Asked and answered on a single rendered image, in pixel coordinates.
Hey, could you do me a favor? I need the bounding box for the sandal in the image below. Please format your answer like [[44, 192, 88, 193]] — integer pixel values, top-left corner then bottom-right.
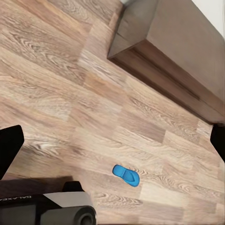
[[112, 165, 139, 187]]

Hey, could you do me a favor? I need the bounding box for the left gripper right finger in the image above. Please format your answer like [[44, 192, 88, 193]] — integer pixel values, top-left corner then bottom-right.
[[210, 124, 225, 162]]

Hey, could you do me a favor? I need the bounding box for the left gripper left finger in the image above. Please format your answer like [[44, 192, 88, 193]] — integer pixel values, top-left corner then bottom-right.
[[0, 125, 24, 181]]

